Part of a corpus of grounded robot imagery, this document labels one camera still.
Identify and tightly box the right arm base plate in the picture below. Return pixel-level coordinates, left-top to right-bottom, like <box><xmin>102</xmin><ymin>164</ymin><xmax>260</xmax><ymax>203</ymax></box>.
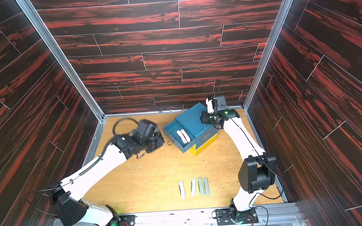
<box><xmin>211</xmin><ymin>207</ymin><xmax>259</xmax><ymax>226</ymax></box>

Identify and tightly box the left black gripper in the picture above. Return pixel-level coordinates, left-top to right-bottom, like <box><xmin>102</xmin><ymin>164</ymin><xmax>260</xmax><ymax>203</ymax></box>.
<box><xmin>140</xmin><ymin>132</ymin><xmax>167</xmax><ymax>154</ymax></box>

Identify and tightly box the green fruit knife middle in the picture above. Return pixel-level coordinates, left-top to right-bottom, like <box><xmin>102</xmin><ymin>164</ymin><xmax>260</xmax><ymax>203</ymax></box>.
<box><xmin>197</xmin><ymin>177</ymin><xmax>205</xmax><ymax>196</ymax></box>

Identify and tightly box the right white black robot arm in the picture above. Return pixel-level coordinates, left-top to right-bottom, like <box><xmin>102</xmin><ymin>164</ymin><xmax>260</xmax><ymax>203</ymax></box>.
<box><xmin>200</xmin><ymin>109</ymin><xmax>277</xmax><ymax>224</ymax></box>

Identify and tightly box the teal top drawer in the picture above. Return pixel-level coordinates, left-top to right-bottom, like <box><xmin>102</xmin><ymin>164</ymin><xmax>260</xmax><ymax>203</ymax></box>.
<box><xmin>163</xmin><ymin>120</ymin><xmax>196</xmax><ymax>153</ymax></box>

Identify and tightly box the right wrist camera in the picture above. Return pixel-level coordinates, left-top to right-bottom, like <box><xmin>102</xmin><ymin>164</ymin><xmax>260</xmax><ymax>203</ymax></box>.
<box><xmin>205</xmin><ymin>95</ymin><xmax>228</xmax><ymax>114</ymax></box>

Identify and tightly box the teal yellow drawer cabinet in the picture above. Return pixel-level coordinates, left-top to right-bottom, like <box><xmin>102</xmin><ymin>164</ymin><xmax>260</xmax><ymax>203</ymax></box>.
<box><xmin>175</xmin><ymin>103</ymin><xmax>218</xmax><ymax>156</ymax></box>

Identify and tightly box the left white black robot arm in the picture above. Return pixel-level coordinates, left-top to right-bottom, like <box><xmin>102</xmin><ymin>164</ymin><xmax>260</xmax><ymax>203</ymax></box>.
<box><xmin>49</xmin><ymin>119</ymin><xmax>164</xmax><ymax>226</ymax></box>

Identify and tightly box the white fruit knife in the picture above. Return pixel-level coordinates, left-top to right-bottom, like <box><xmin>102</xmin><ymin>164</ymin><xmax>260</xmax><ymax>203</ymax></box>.
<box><xmin>179</xmin><ymin>180</ymin><xmax>186</xmax><ymax>199</ymax></box>
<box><xmin>181</xmin><ymin>129</ymin><xmax>191</xmax><ymax>143</ymax></box>
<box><xmin>176</xmin><ymin>130</ymin><xmax>187</xmax><ymax>144</ymax></box>

